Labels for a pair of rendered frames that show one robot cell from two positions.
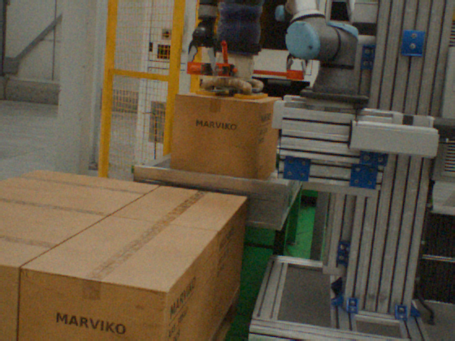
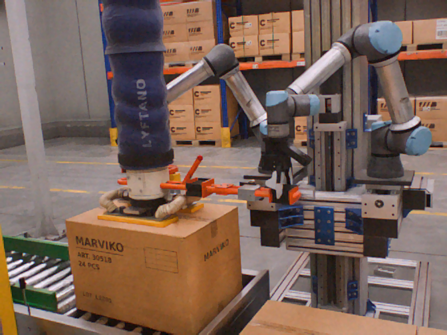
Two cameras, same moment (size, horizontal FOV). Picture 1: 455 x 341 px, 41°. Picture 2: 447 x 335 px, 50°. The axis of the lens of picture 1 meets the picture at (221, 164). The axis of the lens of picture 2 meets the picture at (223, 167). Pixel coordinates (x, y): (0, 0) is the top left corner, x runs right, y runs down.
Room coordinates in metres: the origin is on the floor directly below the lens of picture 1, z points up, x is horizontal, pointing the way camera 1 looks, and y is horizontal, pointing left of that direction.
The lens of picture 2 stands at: (2.21, 1.75, 1.52)
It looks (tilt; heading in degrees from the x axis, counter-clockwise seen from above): 11 degrees down; 286
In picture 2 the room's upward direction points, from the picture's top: 4 degrees counter-clockwise
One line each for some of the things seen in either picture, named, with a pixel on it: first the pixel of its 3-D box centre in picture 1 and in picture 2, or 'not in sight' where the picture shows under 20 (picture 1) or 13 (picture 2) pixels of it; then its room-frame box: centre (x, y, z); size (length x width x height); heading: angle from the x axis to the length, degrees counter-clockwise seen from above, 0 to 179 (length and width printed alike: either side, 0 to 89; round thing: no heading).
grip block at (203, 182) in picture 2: (222, 69); (199, 187); (2.81, 0.04, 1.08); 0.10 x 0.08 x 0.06; 76
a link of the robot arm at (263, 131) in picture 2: not in sight; (272, 135); (2.61, -0.44, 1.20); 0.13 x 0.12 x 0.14; 110
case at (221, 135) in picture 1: (229, 135); (156, 258); (3.05, -0.03, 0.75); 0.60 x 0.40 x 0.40; 166
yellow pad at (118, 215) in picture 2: (214, 89); (136, 214); (3.07, 0.07, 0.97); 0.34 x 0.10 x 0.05; 166
